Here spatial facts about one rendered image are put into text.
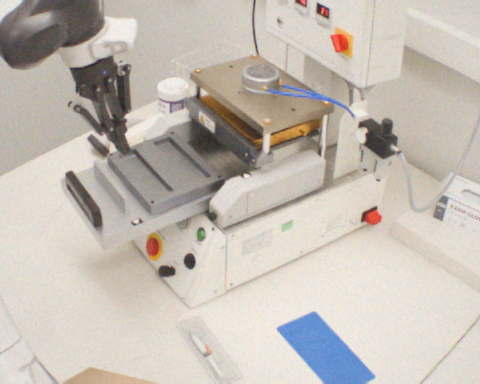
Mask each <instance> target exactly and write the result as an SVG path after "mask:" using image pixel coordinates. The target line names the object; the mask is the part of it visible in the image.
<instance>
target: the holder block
mask: <svg viewBox="0 0 480 384"><path fill-rule="evenodd" d="M130 148H131V152H129V153H128V154H127V155H126V156H124V155H123V154H121V152H119V151H115V152H112V153H110V154H107V161H108V165H109V167H110V168H111V169H112V171H114V172H115V173H116V174H117V175H118V177H119V179H120V180H121V181H122V182H123V183H124V184H125V185H126V186H127V187H128V189H129V191H130V192H131V193H132V194H133V195H134V196H135V198H136V199H137V200H138V201H139V202H140V203H141V204H142V205H143V207H144V208H145V209H146V210H147V211H148V213H149V214H150V216H152V215H155V214H157V213H160V212H163V211H165V210H168V209H171V208H173V207H176V206H178V205H181V204H184V203H186V202H189V201H192V200H194V199H197V198H199V197H202V196H205V195H207V194H210V193H213V192H215V191H218V190H220V189H221V188H222V187H223V186H224V185H225V178H224V177H223V176H222V175H221V174H220V173H219V172H218V171H217V170H216V169H215V168H214V167H212V166H211V165H210V164H209V163H208V162H207V161H206V160H205V159H204V158H203V157H202V156H200V155H199V154H198V153H197V152H196V151H195V150H194V149H193V148H192V147H191V146H190V145H188V144H187V143H186V142H185V141H184V140H183V139H182V138H181V137H180V136H179V135H178V134H177V133H175V132H174V131H171V132H168V133H165V134H163V135H160V136H157V137H153V138H152V139H150V140H147V141H144V142H141V143H138V144H136V145H133V146H130Z"/></svg>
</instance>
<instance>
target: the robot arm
mask: <svg viewBox="0 0 480 384"><path fill-rule="evenodd" d="M99 7H100V4H99V0H0V56H1V57H2V59H3V60H4V61H5V62H6V63H7V64H8V66H9V67H11V69H12V68H14V69H16V70H18V69H19V70H22V71H24V70H26V69H31V68H35V67H37V66H39V65H40V64H42V63H43V62H44V61H45V60H46V59H48V58H49V57H50V56H51V55H52V54H54V53H55V55H58V54H60V55H61V56H60V57H61V58H62V60H63V61H62V62H63V63H65V65H66V66H68V67H69V69H70V70H71V75H72V76H73V80H74V82H76V83H75V85H76V89H75V90H76V96H75V98H74V101H72V100H71V101H70V102H68V104H67V106H68V107H69V108H70V109H71V110H74V111H75V112H76V113H78V114H79V115H80V116H81V117H82V118H83V119H84V121H85V122H86V123H88V125H89V127H90V128H91V129H92V130H93V132H96V133H98V134H99V135H100V136H104V135H105V134H106V138H107V140H108V141H109V142H112V143H113V144H114V147H115V149H116V150H118V151H119V152H121V154H123V155H124V156H126V155H127V154H128V153H129V152H131V148H130V146H129V144H128V141H127V139H126V134H125V133H127V132H128V129H127V126H126V123H127V119H126V118H124V116H125V115H126V113H127V114H129V113H130V112H131V103H130V101H131V94H130V86H129V84H130V78H129V75H130V71H131V64H128V63H126V62H124V60H123V61H120V62H119V63H118V64H117V63H115V60H114V58H113V55H115V54H121V53H125V52H128V51H130V50H132V49H133V46H134V45H135V43H136V41H137V27H138V25H137V21H136V20H134V18H130V19H127V18H114V17H111V18H109V17H106V16H104V15H103V14H102V12H101V10H99ZM115 78H116V84H117V90H116V88H115V85H114V82H115ZM116 91H117V95H116ZM104 96H105V98H104ZM83 98H85V99H90V100H91V102H92V104H93V106H94V110H95V112H96V114H97V118H98V120H99V122H100V124H99V123H98V122H97V121H96V119H95V118H94V117H93V116H92V115H91V113H90V112H89V111H88V110H87V109H86V108H84V107H85V104H84V102H83ZM105 100H106V102H107V105H108V107H109V111H110V113H111V115H112V117H113V118H110V116H109V113H108V111H107V110H108V109H107V107H106V105H105V103H104V102H105ZM0 384H53V382H52V381H51V379H50V378H49V376H48V375H47V374H46V372H45V371H44V370H43V369H42V367H41V366H40V364H39V361H38V359H37V357H36V355H35V353H34V351H33V349H31V347H30V345H29V343H28V342H27V340H26V339H25V336H23V335H21V334H20V332H19V330H18V328H17V327H16V325H15V323H14V321H13V319H12V316H11V314H10V312H9V310H8V308H7V307H6V305H5V302H4V300H3V298H2V296H1V294H0Z"/></svg>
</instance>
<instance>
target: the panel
mask: <svg viewBox="0 0 480 384"><path fill-rule="evenodd" d="M191 217H192V222H191V225H190V227H189V228H188V229H186V230H182V229H180V228H179V227H178V226H177V225H176V223H174V224H171V225H168V226H166V227H163V228H161V229H158V230H156V231H154V232H152V233H149V234H147V235H144V236H142V235H141V236H139V237H137V238H135V239H132V240H133V241H134V243H135V244H136V245H137V246H138V247H139V249H140V250H141V251H142V252H143V254H144V256H145V257H146V258H147V260H148V261H149V262H150V263H151V265H152V266H153V267H154V268H155V269H156V271H157V272H158V269H159V267H160V266H161V265H169V266H170V267H171V266H174V267H175V268H176V274H175V275H174V276H170V277H165V278H163V279H164V280H165V282H166V283H168V284H169V285H170V287H171V288H172V289H173V290H174V292H175V293H176V294H177V295H178V296H179V298H180V299H181V300H182V301H183V303H185V301H186V299H187V297H188V295H189V293H190V291H191V289H192V287H193V286H192V284H193V282H194V280H195V278H196V276H197V274H198V272H199V270H200V267H201V265H202V263H203V261H204V258H205V256H206V254H207V252H208V249H209V247H210V245H211V243H212V240H213V238H214V236H215V234H216V231H217V229H218V228H217V227H216V226H215V225H214V224H213V223H212V222H211V221H210V220H209V219H208V218H207V217H206V216H205V215H204V214H203V213H199V214H196V215H194V216H191ZM199 229H203V230H204V238H203V239H202V240H200V239H198V238H197V231H198V230H199ZM150 238H155V239H157V240H158V242H159V252H158V254H157V255H155V256H150V255H149V254H148V253H147V251H146V243H147V241H148V240H149V239H150ZM187 254H191V255H192V256H193V259H194V264H193V266H192V268H186V267H185V266H184V263H183V260H184V257H185V255H187Z"/></svg>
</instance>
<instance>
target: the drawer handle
mask: <svg viewBox="0 0 480 384"><path fill-rule="evenodd" d="M65 181H66V187H67V189H72V191H73V192H74V194H75V195H76V196H77V198H78V200H79V201H80V203H82V204H83V206H84V207H85V209H86V211H87V212H88V213H89V215H90V216H91V217H92V224H93V226H94V228H96V227H99V226H101V225H103V222H102V214H101V211H100V208H99V206H98V205H97V203H96V202H95V201H94V200H93V199H92V197H91V195H90V194H89V192H88V191H87V190H86V189H85V187H84V185H83V184H82V182H81V181H79V180H78V177H77V176H76V175H75V174H74V172H73V170H69V171H67V172H66V173H65Z"/></svg>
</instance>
